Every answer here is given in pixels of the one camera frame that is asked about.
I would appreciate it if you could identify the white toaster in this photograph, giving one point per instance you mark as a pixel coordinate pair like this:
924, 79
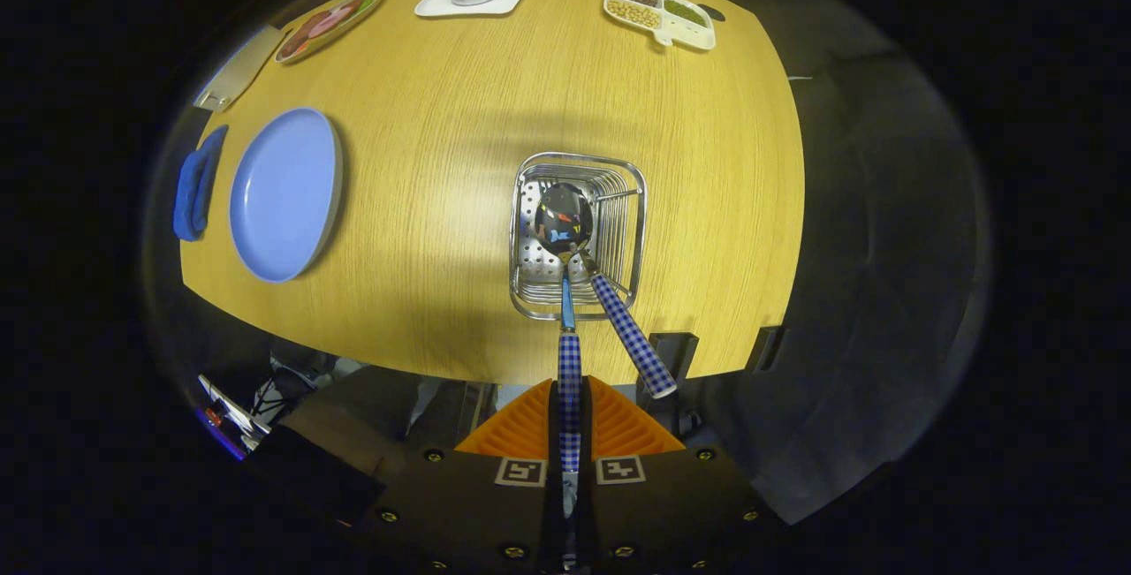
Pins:
239, 70

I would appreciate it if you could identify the black backdrop cloth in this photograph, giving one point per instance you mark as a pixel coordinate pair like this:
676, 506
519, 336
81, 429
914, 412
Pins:
884, 204

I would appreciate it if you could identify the blue round plate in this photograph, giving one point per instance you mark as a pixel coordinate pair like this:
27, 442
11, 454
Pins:
283, 195

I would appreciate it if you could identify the grey food plate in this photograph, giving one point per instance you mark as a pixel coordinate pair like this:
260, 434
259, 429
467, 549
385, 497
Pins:
292, 52

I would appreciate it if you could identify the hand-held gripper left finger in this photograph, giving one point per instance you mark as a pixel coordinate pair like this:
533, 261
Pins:
468, 504

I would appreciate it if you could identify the large brown meat piece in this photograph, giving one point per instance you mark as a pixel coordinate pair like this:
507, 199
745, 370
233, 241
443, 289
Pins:
299, 38

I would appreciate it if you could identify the white divided bean dish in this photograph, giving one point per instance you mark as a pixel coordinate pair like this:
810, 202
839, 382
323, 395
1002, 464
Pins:
658, 14

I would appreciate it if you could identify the folded blue towel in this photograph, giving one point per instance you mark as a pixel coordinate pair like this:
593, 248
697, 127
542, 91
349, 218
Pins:
196, 186

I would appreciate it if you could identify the pink ham slice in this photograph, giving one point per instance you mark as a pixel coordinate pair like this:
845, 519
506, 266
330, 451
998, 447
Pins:
331, 20

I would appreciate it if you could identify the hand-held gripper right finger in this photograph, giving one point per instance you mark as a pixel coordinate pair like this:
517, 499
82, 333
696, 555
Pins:
671, 504

